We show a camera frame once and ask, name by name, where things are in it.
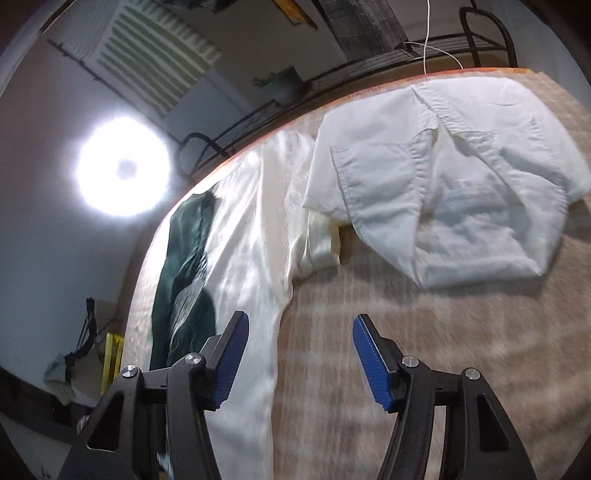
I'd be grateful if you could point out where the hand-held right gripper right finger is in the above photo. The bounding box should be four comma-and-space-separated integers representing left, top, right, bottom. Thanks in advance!
352, 314, 539, 480

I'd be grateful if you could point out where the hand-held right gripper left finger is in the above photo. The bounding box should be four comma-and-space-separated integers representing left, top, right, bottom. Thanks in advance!
58, 311, 250, 480

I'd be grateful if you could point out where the white green-print t-shirt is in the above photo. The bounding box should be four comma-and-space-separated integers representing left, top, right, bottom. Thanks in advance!
148, 131, 342, 480

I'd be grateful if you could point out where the white button-up shirt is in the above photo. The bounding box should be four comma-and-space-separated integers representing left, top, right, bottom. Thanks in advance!
302, 76, 585, 291

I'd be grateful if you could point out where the black metal clothes rack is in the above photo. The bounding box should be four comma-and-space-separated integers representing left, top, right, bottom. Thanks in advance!
46, 0, 520, 181

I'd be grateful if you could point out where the beige plaid blanket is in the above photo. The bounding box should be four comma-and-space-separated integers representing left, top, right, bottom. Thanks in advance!
122, 67, 591, 480

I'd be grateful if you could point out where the yellow object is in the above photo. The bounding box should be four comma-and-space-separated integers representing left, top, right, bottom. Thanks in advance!
104, 332, 124, 398

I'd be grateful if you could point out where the black tripod stand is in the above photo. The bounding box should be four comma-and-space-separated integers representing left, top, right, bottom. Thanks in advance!
76, 298, 100, 356

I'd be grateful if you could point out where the grey-green bag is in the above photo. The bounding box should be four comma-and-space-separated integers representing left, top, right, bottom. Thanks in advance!
44, 353, 77, 402

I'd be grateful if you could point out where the small potted plant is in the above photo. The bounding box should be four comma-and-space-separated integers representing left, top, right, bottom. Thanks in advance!
252, 66, 305, 104

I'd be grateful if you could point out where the green striped white cloth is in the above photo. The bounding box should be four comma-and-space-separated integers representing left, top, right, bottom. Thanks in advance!
90, 0, 222, 116

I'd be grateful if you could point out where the grey plaid coat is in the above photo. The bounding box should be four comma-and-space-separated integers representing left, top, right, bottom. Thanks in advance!
314, 0, 407, 61

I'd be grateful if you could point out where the orange scarf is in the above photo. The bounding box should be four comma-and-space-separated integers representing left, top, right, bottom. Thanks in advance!
274, 0, 319, 31

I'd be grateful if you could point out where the round ring light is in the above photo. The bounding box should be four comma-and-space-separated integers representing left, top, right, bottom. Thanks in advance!
74, 115, 171, 217

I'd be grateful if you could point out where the white lamp cable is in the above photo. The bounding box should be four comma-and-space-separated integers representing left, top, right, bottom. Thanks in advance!
404, 0, 465, 75

